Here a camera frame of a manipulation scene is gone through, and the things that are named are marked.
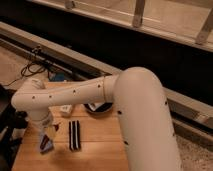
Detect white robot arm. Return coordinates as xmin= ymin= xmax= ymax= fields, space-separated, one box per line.
xmin=11 ymin=67 xmax=183 ymax=171

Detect white paper cup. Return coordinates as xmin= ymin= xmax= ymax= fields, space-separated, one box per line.
xmin=88 ymin=103 xmax=104 ymax=111

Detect black cables on floor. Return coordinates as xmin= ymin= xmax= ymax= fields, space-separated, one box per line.
xmin=5 ymin=46 xmax=54 ymax=88

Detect red chili pepper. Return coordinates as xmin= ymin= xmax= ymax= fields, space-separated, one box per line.
xmin=40 ymin=124 xmax=59 ymax=150

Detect blue object on floor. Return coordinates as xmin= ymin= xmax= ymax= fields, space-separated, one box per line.
xmin=50 ymin=74 xmax=65 ymax=82

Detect black equipment at left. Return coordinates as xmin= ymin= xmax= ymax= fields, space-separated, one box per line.
xmin=0 ymin=84 xmax=28 ymax=171

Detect white small bottle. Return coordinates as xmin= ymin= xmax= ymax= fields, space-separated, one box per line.
xmin=60 ymin=105 xmax=73 ymax=117

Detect black round plate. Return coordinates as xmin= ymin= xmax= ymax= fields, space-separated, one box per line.
xmin=84 ymin=103 xmax=112 ymax=114

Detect wooden cutting board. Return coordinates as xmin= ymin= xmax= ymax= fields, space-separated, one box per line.
xmin=12 ymin=105 xmax=128 ymax=171

